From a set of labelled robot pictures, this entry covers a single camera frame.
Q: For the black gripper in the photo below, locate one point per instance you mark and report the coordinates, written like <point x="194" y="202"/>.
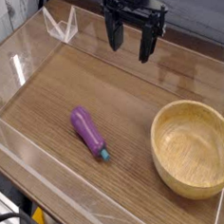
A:
<point x="136" y="12"/>

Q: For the purple toy eggplant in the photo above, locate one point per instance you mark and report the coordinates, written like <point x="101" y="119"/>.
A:
<point x="85" y="127"/>

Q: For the brown wooden bowl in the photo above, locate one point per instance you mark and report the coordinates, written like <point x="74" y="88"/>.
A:
<point x="187" y="145"/>

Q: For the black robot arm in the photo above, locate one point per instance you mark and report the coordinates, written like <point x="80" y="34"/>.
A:
<point x="148" y="15"/>

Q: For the clear acrylic tray walls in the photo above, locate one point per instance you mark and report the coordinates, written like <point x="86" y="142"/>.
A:
<point x="42" y="80"/>

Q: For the yellow black equipment base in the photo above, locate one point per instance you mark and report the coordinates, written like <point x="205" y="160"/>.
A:
<point x="30" y="223"/>

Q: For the clear acrylic corner bracket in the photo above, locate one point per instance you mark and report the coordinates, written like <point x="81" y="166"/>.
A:
<point x="64" y="31"/>

